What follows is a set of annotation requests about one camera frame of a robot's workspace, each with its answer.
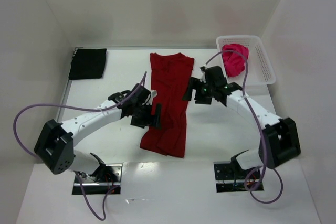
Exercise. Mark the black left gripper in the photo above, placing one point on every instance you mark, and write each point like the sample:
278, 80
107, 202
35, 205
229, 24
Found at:
146, 117

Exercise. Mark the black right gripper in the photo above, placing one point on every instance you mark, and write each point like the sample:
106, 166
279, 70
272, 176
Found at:
199, 92

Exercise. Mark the dark red t shirt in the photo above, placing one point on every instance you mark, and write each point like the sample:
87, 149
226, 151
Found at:
169, 77

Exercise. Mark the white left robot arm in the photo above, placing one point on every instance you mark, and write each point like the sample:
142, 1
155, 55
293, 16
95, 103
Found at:
57, 141

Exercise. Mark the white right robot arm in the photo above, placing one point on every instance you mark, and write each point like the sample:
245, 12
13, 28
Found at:
279, 140

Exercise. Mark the pink crumpled t shirt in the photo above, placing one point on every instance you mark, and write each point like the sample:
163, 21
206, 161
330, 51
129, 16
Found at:
234, 64

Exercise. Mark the white plastic basket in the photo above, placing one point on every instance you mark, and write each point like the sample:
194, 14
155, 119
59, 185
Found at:
260, 70

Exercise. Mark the black folded t shirt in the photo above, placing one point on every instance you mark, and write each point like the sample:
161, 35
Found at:
88, 64

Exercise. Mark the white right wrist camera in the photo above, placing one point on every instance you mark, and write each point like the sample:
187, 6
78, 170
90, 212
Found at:
202, 73

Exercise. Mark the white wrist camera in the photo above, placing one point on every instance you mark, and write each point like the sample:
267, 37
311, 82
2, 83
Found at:
202, 73
153, 94

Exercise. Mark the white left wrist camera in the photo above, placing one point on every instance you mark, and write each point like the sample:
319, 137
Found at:
153, 94

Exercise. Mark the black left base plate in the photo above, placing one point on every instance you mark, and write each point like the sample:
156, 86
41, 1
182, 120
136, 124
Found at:
110, 180

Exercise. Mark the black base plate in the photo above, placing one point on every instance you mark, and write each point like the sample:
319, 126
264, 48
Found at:
110, 180
227, 179

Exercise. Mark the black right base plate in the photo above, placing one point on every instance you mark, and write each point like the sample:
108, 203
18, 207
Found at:
227, 179

